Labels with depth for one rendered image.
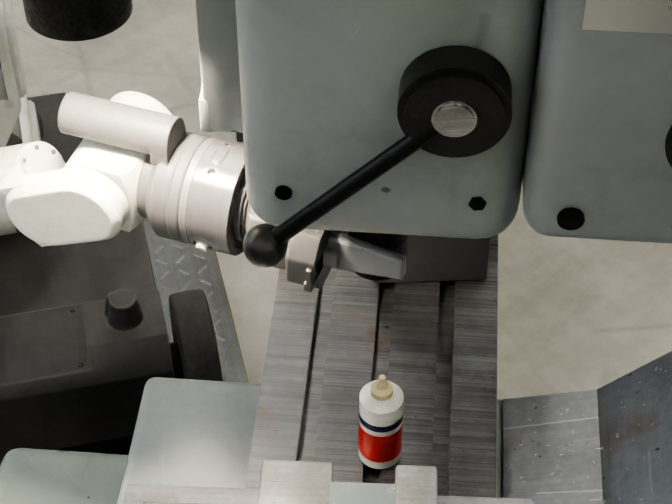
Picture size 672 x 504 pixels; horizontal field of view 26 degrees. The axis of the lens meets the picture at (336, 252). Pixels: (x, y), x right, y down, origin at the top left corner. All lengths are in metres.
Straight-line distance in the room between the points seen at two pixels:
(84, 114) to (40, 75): 2.22
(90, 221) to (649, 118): 0.48
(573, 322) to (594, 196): 1.85
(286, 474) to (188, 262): 1.11
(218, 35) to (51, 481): 0.75
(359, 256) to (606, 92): 0.30
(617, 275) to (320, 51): 2.03
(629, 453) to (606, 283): 1.45
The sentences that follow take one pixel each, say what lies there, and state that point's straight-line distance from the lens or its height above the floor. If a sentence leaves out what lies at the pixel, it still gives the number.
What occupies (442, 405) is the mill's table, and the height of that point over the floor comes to 0.91.
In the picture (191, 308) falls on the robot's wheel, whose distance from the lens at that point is 1.96.
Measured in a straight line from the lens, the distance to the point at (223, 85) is 1.03.
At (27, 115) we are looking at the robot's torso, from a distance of 2.08.
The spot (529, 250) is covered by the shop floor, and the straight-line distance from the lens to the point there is 2.91.
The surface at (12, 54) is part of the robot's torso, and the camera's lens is 1.75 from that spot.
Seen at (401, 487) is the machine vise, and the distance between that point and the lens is 1.22.
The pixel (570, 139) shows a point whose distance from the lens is 0.91.
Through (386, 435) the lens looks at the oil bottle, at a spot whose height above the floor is 0.98.
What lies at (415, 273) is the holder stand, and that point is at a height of 0.94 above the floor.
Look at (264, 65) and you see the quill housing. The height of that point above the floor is 1.46.
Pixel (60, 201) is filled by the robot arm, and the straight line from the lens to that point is 1.17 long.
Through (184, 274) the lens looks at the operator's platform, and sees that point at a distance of 2.29.
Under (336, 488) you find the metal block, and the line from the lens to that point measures 1.17.
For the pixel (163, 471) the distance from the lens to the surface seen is 1.47.
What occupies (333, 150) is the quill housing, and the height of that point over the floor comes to 1.40.
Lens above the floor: 2.01
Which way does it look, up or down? 44 degrees down
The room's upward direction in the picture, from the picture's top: straight up
